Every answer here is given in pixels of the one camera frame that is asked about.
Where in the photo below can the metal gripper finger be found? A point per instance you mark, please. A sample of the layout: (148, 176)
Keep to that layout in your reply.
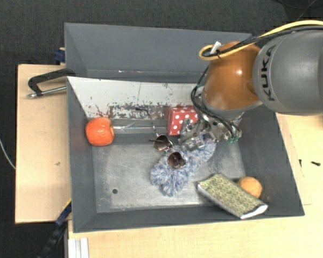
(189, 128)
(194, 142)

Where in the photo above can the red white-dotted box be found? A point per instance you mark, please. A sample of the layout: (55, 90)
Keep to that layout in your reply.
(179, 117)

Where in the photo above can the brown-lens sunglasses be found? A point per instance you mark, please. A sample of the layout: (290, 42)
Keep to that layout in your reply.
(175, 160)

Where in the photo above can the blue and white fluffy cloth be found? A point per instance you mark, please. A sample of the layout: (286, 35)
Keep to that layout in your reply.
(172, 180)

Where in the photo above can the green patterned notebook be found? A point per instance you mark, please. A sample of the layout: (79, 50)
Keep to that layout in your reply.
(228, 195)

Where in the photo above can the yellow-orange ball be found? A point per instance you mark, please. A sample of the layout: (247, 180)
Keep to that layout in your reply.
(251, 186)

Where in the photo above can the grey metal bin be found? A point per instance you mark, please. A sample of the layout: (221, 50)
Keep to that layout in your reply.
(129, 176)

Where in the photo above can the orange fruit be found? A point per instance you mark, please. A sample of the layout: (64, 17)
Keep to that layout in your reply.
(99, 132)

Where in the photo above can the small black screw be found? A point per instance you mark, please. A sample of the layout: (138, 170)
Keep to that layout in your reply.
(316, 163)

